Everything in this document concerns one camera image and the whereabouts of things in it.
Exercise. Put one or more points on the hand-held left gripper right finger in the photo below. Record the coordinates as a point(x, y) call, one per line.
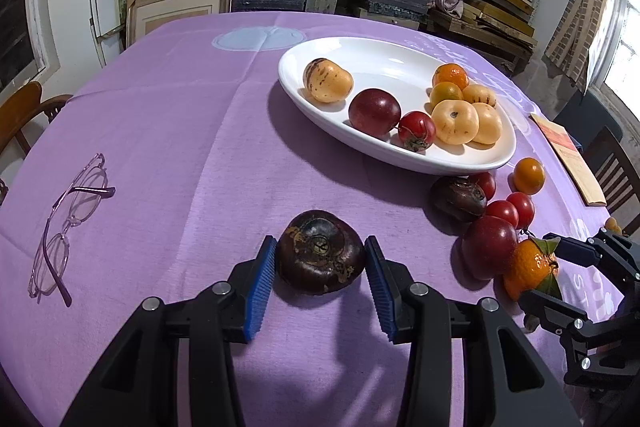
point(380, 287)

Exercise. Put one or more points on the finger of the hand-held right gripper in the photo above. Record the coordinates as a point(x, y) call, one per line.
point(575, 252)
point(550, 309)

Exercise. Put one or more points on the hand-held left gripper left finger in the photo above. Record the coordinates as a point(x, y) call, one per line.
point(260, 287)

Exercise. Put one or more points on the orange mandarin with green leaves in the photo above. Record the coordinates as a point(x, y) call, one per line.
point(527, 269)

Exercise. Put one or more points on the dark purple mangosteen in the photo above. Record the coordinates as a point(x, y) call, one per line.
point(320, 252)
point(458, 198)

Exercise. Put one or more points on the round yellow fruit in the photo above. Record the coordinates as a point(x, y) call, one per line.
point(455, 122)
point(490, 124)

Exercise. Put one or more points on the red tomato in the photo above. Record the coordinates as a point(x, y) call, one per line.
point(524, 207)
point(501, 212)
point(416, 131)
point(486, 184)

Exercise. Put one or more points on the dark red plum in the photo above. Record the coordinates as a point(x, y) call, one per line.
point(374, 113)
point(489, 247)

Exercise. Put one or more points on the small yellow striped fruit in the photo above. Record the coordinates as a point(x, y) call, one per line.
point(480, 95)

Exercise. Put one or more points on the small orange yellow fruit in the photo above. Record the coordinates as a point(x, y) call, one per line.
point(446, 93)

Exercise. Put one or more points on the large yellow striped pepino melon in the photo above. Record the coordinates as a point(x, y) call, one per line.
point(327, 81)

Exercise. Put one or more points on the white oval plate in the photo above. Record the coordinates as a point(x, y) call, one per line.
point(380, 62)

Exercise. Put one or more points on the brown longan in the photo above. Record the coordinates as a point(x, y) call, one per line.
point(612, 225)

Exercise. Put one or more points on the dark wooden chair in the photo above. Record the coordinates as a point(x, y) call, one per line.
point(615, 172)

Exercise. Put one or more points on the orange tomato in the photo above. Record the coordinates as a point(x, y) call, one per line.
point(528, 175)

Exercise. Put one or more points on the dark grey chair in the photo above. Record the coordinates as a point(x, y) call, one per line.
point(585, 117)

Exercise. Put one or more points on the thin-framed eyeglasses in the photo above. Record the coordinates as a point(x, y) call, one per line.
point(70, 227)

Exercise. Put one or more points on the bright window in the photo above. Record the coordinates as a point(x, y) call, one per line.
point(625, 52)

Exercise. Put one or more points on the brick patterned curtain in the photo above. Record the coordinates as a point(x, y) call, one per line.
point(582, 22)

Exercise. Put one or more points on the framed picture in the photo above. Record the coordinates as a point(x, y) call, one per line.
point(170, 9)

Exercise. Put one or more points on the light wooden chair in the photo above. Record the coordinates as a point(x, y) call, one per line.
point(25, 112)

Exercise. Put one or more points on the white framed window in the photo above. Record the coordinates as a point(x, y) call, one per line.
point(20, 32)

